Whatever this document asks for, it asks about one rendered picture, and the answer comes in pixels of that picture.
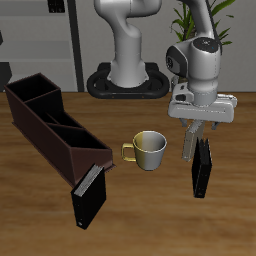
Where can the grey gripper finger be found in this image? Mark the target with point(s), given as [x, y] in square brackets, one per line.
[215, 125]
[183, 122]

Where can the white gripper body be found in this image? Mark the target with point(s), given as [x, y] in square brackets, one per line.
[206, 111]

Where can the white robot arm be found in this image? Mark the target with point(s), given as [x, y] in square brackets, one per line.
[128, 50]

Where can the yellow book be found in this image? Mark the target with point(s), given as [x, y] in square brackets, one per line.
[189, 143]

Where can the thin black book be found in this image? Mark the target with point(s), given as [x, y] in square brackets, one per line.
[201, 170]

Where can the thick black book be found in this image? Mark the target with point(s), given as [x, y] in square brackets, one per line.
[91, 200]

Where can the dark brown desk caddy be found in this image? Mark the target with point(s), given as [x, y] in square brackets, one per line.
[56, 133]

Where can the yellow and white mug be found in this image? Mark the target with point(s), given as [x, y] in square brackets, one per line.
[150, 151]

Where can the green pot plant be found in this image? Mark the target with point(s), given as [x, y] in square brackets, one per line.
[186, 23]

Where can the grey shelf unit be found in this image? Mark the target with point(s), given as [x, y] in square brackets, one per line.
[36, 43]

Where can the black binders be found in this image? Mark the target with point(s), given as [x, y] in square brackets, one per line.
[56, 5]

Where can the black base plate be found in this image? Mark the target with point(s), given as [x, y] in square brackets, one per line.
[100, 87]

